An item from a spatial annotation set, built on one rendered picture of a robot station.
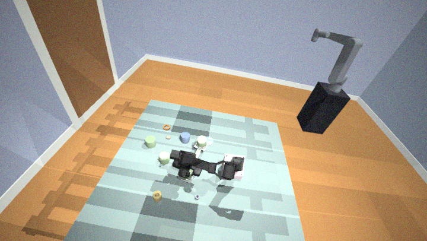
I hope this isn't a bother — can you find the small yellow cylinder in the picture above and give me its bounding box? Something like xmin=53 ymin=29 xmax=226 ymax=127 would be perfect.
xmin=152 ymin=191 xmax=162 ymax=202

